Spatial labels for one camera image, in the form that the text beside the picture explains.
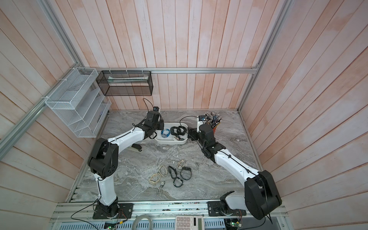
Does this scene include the blue transparent watch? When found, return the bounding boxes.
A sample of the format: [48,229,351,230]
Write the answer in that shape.
[161,128,171,139]

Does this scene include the black chunky watch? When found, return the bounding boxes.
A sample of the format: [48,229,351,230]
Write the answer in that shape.
[170,126,183,136]

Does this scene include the white plastic storage box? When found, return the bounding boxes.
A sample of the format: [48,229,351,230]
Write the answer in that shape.
[155,122,188,145]

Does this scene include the black round watch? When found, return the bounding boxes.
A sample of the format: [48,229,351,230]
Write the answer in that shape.
[180,167,192,181]

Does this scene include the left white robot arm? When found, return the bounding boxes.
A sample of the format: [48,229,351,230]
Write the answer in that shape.
[88,106,164,208]

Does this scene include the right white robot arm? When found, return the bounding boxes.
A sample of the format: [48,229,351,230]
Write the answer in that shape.
[188,124,282,220]

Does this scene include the gold metal watch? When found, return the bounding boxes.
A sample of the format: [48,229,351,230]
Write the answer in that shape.
[177,160,186,170]

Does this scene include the tan band watch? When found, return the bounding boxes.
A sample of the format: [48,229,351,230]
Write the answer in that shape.
[158,165,168,177]

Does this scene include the small black watch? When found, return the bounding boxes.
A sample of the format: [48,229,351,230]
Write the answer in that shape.
[173,177,184,188]

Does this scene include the beige band watch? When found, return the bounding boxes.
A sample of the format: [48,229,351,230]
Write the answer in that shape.
[149,173,162,185]

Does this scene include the silver metal watch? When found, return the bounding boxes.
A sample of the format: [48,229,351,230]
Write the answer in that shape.
[156,181,165,195]

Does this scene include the bundle of pens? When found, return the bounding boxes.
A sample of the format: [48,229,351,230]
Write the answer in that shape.
[204,111,222,128]

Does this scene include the beige stapler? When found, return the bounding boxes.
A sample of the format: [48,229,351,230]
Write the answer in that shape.
[131,144,142,152]

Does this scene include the white calculator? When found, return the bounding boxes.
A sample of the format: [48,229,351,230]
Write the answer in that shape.
[174,215,205,230]

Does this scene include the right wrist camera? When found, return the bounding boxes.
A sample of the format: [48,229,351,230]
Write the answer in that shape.
[196,115,206,132]

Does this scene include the black strap watch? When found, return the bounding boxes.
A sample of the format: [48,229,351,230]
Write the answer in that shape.
[168,166,177,180]

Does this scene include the black mesh wall basket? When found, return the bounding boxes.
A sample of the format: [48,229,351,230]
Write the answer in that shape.
[96,70,153,96]

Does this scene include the white wire mesh shelf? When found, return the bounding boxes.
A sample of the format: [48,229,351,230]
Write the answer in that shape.
[46,68,111,138]

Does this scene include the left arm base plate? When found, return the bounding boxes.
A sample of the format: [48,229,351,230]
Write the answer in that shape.
[93,202,134,219]

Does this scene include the grey cable loop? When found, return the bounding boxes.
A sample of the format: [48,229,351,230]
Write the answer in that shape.
[131,214,154,230]

